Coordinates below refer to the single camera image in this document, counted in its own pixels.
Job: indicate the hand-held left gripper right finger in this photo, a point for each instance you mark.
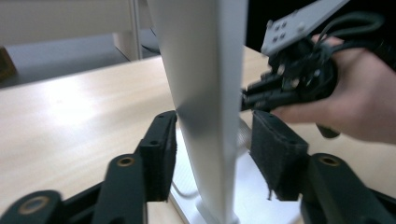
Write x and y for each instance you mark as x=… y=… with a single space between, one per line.
x=280 y=161

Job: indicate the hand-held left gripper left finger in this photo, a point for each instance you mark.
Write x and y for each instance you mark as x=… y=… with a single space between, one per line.
x=124 y=186

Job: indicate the black curtain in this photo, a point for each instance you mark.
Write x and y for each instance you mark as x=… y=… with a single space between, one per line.
x=258 y=18

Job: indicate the brown cardboard box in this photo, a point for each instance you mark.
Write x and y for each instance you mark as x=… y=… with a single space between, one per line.
x=7 y=63

